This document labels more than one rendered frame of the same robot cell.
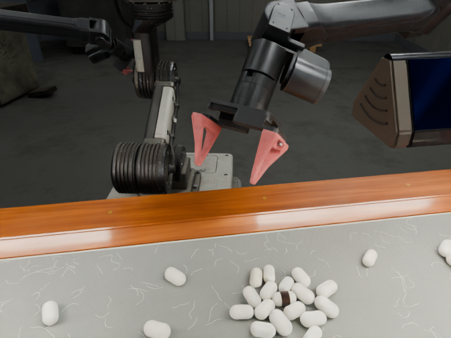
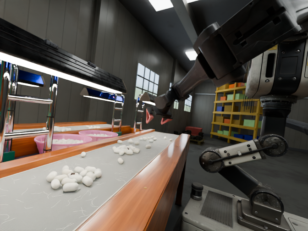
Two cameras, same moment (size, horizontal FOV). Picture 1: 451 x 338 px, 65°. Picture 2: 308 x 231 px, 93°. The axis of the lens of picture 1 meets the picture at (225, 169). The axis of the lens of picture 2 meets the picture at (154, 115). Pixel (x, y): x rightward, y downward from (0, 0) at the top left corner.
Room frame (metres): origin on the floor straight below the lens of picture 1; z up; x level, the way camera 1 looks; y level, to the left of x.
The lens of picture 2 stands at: (0.80, -0.73, 0.96)
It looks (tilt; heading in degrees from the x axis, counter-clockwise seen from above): 1 degrees down; 116
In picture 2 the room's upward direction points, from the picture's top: 7 degrees clockwise
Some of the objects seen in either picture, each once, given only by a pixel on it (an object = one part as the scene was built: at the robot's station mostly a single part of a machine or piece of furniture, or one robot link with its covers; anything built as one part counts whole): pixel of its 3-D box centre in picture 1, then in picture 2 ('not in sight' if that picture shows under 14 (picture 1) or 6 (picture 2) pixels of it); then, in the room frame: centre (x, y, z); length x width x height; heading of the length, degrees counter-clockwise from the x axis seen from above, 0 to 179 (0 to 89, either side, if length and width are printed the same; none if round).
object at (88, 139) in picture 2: not in sight; (64, 146); (0.04, -0.22, 0.72); 0.27 x 0.27 x 0.10
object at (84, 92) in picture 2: not in sight; (106, 96); (-0.35, 0.43, 1.08); 0.62 x 0.08 x 0.07; 99
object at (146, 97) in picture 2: not in sight; (156, 101); (0.21, 0.52, 1.08); 0.62 x 0.08 x 0.07; 99
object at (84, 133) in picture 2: not in sight; (98, 139); (-0.01, 0.06, 0.72); 0.27 x 0.27 x 0.10
